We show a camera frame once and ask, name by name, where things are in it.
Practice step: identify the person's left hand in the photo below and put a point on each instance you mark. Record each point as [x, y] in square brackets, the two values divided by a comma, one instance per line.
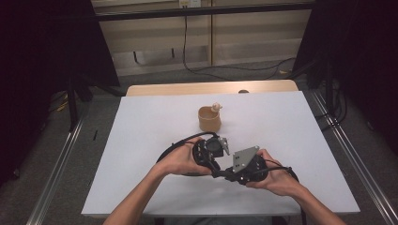
[180, 161]

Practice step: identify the black metal stand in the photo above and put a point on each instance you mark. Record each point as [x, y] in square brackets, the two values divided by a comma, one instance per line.
[72, 106]

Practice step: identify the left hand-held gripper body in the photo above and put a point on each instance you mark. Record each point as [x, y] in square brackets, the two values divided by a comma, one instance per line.
[202, 154]

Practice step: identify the tan cup with small figurine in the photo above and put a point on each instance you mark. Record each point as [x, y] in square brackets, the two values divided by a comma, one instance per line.
[209, 122]

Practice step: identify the person's right hand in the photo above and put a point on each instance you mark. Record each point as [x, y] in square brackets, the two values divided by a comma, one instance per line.
[278, 181]

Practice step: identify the black curtain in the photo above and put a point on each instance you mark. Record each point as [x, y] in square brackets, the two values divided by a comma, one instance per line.
[47, 62]
[359, 62]

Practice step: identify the black horizontal bar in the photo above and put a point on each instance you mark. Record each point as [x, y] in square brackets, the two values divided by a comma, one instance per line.
[203, 12]

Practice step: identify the wooden table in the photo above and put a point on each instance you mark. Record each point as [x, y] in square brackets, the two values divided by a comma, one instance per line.
[203, 88]

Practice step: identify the white table cover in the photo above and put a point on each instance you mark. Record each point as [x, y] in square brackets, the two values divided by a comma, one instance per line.
[275, 125]

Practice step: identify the metal floor rail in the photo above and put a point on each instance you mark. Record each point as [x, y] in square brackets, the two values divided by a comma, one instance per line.
[56, 175]
[353, 150]

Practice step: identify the white wall socket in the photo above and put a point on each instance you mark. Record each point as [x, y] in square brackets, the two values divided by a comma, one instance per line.
[189, 3]

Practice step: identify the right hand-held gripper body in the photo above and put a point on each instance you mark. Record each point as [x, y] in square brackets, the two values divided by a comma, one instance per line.
[244, 159]

